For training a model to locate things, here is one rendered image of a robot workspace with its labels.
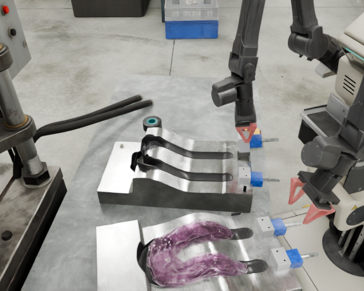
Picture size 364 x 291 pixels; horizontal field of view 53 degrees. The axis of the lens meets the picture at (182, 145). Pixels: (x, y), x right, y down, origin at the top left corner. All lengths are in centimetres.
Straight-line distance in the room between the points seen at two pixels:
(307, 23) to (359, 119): 44
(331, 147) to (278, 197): 157
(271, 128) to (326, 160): 210
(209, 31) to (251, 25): 326
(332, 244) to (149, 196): 101
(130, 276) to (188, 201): 35
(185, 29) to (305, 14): 319
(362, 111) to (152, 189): 65
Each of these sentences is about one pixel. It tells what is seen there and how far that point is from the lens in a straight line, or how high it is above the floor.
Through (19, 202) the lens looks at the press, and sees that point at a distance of 138.
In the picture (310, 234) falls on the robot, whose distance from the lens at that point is 189.
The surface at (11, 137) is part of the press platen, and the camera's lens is 125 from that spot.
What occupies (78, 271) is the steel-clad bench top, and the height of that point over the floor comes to 80.
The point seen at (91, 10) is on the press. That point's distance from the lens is 515.
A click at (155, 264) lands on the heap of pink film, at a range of 98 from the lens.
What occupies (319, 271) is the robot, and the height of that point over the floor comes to 28.
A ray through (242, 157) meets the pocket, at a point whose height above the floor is 86.
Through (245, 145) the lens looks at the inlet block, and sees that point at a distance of 122.
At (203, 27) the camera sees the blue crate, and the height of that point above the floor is 14.
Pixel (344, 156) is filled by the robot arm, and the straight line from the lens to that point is 89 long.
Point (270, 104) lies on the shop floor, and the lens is 321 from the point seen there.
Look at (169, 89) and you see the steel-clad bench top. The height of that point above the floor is 80.
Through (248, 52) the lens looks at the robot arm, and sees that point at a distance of 108.
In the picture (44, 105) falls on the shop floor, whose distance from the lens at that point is 339.
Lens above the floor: 172
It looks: 40 degrees down
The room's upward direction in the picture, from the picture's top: 1 degrees counter-clockwise
